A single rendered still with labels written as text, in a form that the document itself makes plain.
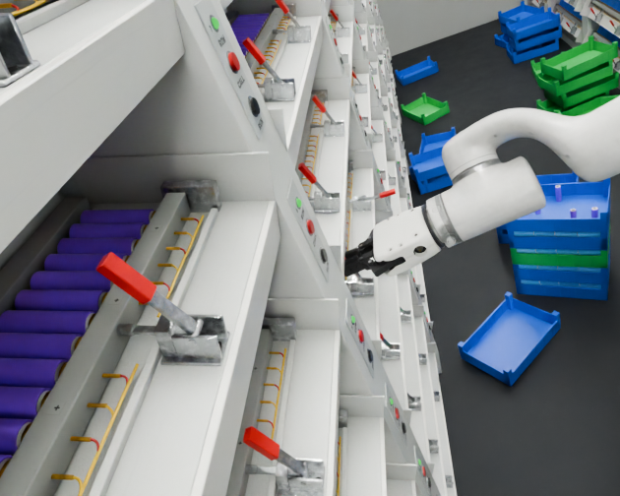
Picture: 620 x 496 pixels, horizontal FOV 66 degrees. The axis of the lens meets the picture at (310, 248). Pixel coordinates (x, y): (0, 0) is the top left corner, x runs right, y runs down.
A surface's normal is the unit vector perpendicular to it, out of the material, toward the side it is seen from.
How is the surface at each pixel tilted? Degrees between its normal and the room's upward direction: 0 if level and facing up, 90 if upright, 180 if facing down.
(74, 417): 107
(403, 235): 15
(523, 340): 0
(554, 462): 0
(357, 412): 90
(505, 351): 0
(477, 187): 40
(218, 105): 90
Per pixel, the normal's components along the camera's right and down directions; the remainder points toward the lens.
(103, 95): 0.99, 0.00
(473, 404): -0.36, -0.74
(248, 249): -0.07, -0.78
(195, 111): -0.08, 0.63
